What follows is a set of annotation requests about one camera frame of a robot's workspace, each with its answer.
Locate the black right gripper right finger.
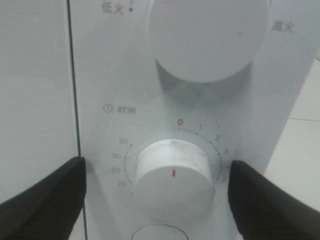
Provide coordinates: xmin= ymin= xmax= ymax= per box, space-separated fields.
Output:
xmin=227 ymin=160 xmax=320 ymax=240

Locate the white microwave door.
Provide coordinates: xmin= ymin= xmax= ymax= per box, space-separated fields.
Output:
xmin=0 ymin=0 xmax=79 ymax=202

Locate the round white door button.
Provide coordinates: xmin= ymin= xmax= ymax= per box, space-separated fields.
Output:
xmin=131 ymin=224 xmax=189 ymax=240

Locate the white microwave oven body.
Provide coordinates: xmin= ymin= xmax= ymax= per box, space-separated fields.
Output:
xmin=70 ymin=0 xmax=320 ymax=240

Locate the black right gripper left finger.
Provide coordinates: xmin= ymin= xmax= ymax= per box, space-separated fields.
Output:
xmin=0 ymin=156 xmax=87 ymax=240

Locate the white microwave knob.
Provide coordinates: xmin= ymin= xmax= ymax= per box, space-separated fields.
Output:
xmin=133 ymin=139 xmax=215 ymax=223
xmin=146 ymin=0 xmax=270 ymax=83

